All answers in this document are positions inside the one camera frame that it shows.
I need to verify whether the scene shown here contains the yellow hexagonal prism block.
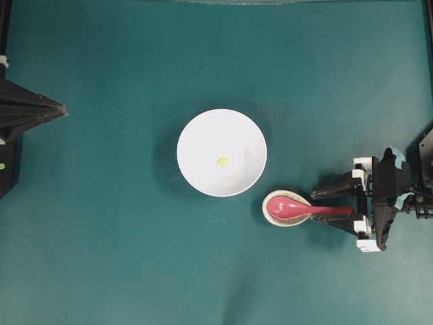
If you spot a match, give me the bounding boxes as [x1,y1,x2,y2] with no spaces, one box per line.
[217,156,228,168]

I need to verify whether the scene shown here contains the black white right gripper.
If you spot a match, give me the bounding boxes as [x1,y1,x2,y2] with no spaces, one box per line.
[310,157,378,253]

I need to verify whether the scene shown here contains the white round bowl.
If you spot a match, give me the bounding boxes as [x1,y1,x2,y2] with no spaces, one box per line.
[177,109,267,198]

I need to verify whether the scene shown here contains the green mat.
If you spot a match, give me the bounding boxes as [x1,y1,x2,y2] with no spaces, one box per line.
[1,1,432,324]

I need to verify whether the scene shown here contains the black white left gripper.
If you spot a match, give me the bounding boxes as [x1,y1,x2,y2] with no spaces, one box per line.
[0,53,68,199]

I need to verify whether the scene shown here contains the black left frame rail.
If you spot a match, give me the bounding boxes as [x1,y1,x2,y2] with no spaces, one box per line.
[0,0,12,56]

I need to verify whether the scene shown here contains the black frame rail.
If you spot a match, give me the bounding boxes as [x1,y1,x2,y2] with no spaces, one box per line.
[0,0,12,56]
[422,0,433,44]

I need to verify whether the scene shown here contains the black right frame rail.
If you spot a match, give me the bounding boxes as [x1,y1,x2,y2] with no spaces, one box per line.
[422,0,433,44]

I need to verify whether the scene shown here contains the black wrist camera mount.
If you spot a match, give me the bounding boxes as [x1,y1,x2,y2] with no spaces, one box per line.
[372,147,413,251]

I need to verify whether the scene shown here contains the speckled ceramic spoon rest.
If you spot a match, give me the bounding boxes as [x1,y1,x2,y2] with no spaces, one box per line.
[262,190,311,227]

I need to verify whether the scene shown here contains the pink plastic soup spoon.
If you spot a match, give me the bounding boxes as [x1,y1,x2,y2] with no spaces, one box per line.
[266,196,355,219]

